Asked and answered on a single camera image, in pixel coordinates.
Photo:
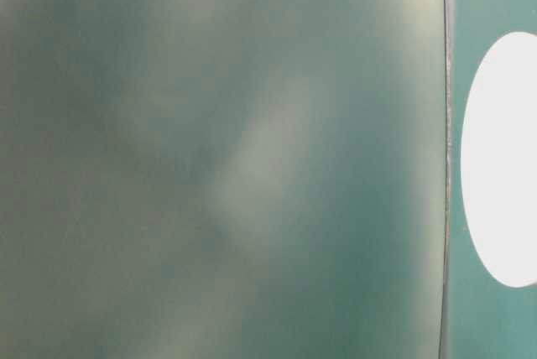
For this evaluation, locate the white round bowl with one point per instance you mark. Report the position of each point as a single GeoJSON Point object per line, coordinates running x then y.
{"type": "Point", "coordinates": [498, 160]}

